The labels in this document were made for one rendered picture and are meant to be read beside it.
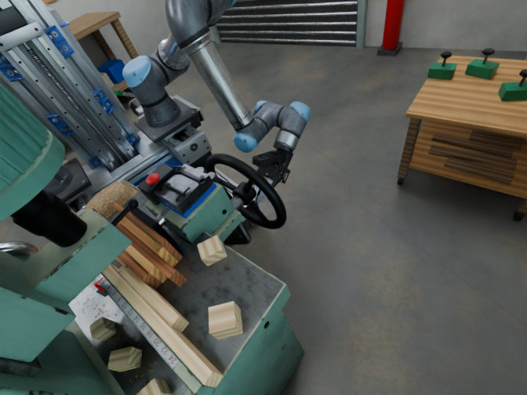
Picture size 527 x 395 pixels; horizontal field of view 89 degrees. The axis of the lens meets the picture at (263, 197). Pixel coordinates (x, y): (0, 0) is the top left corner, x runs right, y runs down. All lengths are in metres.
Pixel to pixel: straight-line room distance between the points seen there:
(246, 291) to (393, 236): 1.21
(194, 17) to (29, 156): 0.55
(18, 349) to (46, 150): 0.28
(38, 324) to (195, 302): 0.23
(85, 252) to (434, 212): 1.63
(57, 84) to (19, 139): 0.82
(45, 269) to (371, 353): 1.22
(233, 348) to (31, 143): 0.40
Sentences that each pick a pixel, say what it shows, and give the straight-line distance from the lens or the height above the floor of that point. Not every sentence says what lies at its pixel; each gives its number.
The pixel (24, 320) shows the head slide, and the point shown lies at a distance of 0.52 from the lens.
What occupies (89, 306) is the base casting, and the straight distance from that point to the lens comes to 0.84.
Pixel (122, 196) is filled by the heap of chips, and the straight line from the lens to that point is 0.82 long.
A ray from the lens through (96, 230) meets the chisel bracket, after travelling 0.52.
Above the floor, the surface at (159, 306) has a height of 0.94.
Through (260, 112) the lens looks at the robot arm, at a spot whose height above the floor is 0.87.
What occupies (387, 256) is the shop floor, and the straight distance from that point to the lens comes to 1.56.
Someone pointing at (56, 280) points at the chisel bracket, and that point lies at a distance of 0.54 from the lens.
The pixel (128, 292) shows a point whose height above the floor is 0.95.
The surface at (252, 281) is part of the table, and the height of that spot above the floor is 0.90.
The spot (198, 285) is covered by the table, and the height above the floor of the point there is 0.90.
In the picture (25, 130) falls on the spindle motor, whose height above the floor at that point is 1.25.
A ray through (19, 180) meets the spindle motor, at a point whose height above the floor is 1.22.
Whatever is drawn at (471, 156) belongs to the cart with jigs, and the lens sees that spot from 1.82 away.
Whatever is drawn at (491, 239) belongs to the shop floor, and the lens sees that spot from 1.76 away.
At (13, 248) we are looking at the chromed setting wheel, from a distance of 0.67.
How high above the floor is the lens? 1.38
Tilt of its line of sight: 49 degrees down
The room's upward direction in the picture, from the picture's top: 19 degrees counter-clockwise
